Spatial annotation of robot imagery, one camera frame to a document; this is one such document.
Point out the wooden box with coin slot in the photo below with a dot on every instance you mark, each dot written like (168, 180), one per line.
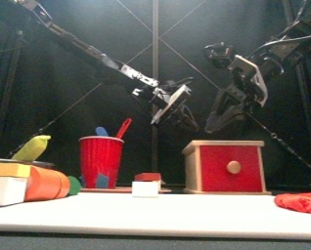
(191, 169)

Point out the red crumpled cloth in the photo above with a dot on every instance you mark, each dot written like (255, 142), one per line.
(302, 202)

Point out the white box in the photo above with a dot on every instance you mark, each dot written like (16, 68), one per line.
(6, 191)

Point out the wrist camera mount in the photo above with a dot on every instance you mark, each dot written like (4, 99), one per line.
(250, 78)
(173, 104)

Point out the pink plastic tray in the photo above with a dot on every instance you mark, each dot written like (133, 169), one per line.
(118, 190)

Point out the blue toy spoon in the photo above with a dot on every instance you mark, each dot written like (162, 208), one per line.
(102, 131)

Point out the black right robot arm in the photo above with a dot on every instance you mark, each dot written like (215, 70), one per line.
(306, 22)

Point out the yellow flat block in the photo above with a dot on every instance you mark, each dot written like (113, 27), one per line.
(8, 170)

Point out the white rectangular block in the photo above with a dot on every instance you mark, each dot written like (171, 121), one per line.
(145, 189)

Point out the orange cylinder toy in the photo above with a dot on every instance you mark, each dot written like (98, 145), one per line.
(45, 184)

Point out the red small block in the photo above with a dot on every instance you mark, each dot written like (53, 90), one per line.
(148, 177)

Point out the wooden drawer with red front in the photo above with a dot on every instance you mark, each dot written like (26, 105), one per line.
(232, 169)

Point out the yellow green toy corn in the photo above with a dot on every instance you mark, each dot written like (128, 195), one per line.
(31, 148)

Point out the vertical metal frame pole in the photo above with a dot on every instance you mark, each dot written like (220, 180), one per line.
(156, 39)

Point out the dark shallow dish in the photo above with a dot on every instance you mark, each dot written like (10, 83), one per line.
(27, 163)

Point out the white flat board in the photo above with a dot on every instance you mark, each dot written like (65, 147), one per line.
(153, 215)

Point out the red plastic cup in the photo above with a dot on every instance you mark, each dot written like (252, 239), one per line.
(101, 162)

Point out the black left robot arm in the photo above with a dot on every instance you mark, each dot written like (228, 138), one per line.
(83, 49)

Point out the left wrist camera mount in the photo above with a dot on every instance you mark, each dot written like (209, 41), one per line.
(173, 104)

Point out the green round disc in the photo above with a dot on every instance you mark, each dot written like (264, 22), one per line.
(75, 185)

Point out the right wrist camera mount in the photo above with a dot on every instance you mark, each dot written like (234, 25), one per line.
(250, 78)

